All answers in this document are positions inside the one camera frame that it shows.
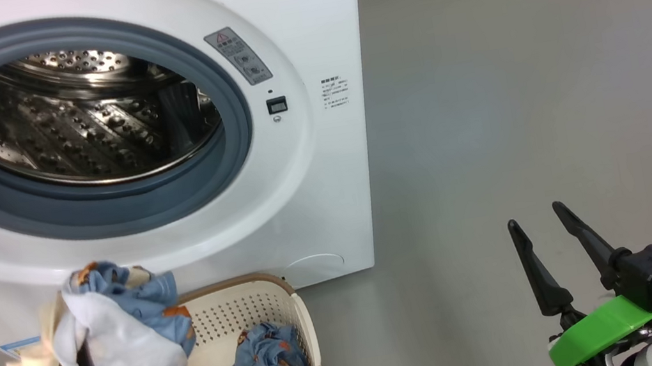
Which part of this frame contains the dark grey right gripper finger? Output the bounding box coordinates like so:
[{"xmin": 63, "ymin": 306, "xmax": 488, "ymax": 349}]
[
  {"xmin": 551, "ymin": 191, "xmax": 636, "ymax": 298},
  {"xmin": 506, "ymin": 210, "xmax": 588, "ymax": 335}
]

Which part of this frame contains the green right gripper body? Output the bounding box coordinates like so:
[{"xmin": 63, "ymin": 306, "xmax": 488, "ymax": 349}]
[{"xmin": 541, "ymin": 289, "xmax": 652, "ymax": 366}]

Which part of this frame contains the white and light blue garment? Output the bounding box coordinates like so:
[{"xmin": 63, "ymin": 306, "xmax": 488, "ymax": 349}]
[{"xmin": 42, "ymin": 248, "xmax": 201, "ymax": 366}]

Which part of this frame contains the cream garment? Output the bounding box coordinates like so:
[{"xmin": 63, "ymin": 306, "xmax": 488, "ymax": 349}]
[{"xmin": 8, "ymin": 291, "xmax": 79, "ymax": 366}]

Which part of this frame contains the cream perforated laundry basket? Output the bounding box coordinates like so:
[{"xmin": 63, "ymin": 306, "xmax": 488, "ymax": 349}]
[{"xmin": 148, "ymin": 265, "xmax": 323, "ymax": 366}]

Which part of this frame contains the grey rubber door gasket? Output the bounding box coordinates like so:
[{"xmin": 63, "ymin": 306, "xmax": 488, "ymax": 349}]
[{"xmin": 0, "ymin": 0, "xmax": 267, "ymax": 255}]

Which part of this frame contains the white washing machine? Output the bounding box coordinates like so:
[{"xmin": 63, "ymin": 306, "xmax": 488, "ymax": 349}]
[{"xmin": 0, "ymin": 0, "xmax": 407, "ymax": 362}]

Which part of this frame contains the black door lock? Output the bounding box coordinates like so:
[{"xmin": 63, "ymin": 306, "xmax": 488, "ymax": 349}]
[{"xmin": 265, "ymin": 95, "xmax": 290, "ymax": 116}]

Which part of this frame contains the blue energy label sticker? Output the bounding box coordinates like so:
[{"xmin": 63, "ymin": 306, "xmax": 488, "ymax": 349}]
[{"xmin": 0, "ymin": 335, "xmax": 44, "ymax": 353}]

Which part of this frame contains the round white filter cover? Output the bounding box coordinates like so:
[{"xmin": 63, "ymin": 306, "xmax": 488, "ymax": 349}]
[{"xmin": 283, "ymin": 250, "xmax": 348, "ymax": 289}]

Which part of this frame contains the small text sticker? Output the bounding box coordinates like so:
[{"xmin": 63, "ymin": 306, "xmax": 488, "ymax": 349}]
[{"xmin": 320, "ymin": 75, "xmax": 353, "ymax": 111}]

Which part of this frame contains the grey warning sticker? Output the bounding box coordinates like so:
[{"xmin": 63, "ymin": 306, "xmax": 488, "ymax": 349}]
[{"xmin": 203, "ymin": 21, "xmax": 275, "ymax": 92}]

